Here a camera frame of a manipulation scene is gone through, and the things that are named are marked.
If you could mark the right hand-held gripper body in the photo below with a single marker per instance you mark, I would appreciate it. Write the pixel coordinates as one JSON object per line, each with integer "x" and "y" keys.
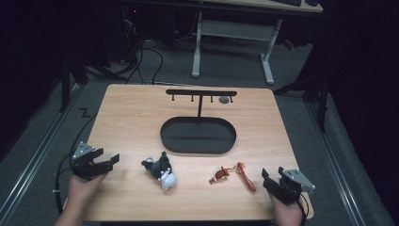
{"x": 291, "y": 186}

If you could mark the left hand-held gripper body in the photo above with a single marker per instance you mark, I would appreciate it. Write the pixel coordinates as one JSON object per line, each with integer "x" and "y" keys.
{"x": 82, "y": 164}

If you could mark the black and white plush toy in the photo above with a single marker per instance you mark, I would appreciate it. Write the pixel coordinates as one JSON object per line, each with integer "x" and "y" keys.
{"x": 160, "y": 169}

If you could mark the black hook rack with tray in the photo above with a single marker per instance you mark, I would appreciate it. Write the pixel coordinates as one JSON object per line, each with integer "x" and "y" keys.
{"x": 197, "y": 136}

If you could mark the person's right hand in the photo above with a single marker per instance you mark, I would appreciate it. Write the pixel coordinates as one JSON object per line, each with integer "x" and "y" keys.
{"x": 288, "y": 215}

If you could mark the person's left hand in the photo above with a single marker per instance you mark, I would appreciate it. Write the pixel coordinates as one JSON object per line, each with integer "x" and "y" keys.
{"x": 81, "y": 194}

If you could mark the black metal stand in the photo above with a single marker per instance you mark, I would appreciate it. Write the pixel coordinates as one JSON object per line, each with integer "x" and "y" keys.
{"x": 65, "y": 88}
{"x": 323, "y": 103}

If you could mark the grey round disc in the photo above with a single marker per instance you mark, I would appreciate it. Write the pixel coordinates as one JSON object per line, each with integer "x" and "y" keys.
{"x": 224, "y": 100}

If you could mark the small red object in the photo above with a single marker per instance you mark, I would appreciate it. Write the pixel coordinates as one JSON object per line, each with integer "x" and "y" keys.
{"x": 289, "y": 44}

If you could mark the white-framed desk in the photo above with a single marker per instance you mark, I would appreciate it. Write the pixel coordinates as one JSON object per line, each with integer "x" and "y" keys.
{"x": 235, "y": 29}

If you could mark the black keyboard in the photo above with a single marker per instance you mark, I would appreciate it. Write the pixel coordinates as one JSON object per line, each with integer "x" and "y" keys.
{"x": 287, "y": 2}

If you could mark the black computer mouse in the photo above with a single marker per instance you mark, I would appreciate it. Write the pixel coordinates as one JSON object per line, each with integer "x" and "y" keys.
{"x": 312, "y": 2}

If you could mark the metal floor rail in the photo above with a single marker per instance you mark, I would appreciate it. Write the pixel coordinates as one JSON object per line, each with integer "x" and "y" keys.
{"x": 337, "y": 169}
{"x": 34, "y": 158}

